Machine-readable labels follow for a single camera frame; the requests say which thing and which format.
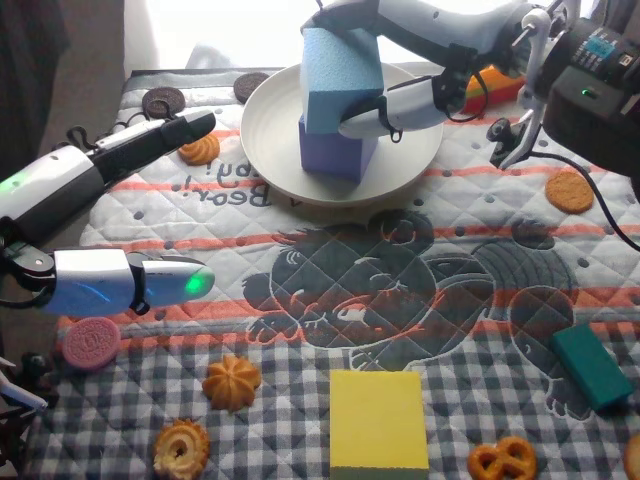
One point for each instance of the orange toy brick stack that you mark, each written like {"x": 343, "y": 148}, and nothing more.
{"x": 500, "y": 90}

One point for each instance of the dark chocolate sandwich cookie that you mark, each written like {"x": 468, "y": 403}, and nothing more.
{"x": 172, "y": 97}
{"x": 247, "y": 86}

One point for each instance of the blue foam cube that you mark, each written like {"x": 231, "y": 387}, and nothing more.
{"x": 335, "y": 70}

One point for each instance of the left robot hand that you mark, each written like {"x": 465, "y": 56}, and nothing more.
{"x": 55, "y": 175}

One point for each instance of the round brown cracker biscuit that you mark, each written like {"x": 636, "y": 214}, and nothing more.
{"x": 570, "y": 192}

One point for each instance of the small swirl butter cookie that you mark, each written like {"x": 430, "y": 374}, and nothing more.
{"x": 200, "y": 150}

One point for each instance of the purple foam cube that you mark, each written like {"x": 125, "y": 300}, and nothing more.
{"x": 330, "y": 155}

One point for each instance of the golden round cookie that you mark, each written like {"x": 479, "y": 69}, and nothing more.
{"x": 634, "y": 457}

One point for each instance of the teal foam block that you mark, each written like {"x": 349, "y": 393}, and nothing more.
{"x": 592, "y": 367}

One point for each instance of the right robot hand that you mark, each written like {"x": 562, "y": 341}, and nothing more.
{"x": 450, "y": 25}

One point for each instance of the pretzel cookie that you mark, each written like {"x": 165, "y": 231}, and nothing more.
{"x": 484, "y": 462}

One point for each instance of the white round plate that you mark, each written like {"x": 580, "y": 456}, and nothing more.
{"x": 270, "y": 140}

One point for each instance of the grey printed bear quilt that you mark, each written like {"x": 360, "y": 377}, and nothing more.
{"x": 200, "y": 215}

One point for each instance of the large swirl butter cookie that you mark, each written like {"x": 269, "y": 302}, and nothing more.
{"x": 231, "y": 382}

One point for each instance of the yellow foam block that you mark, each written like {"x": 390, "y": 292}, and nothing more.
{"x": 377, "y": 420}

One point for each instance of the pink sandwich cookie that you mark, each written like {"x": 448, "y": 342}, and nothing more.
{"x": 91, "y": 344}

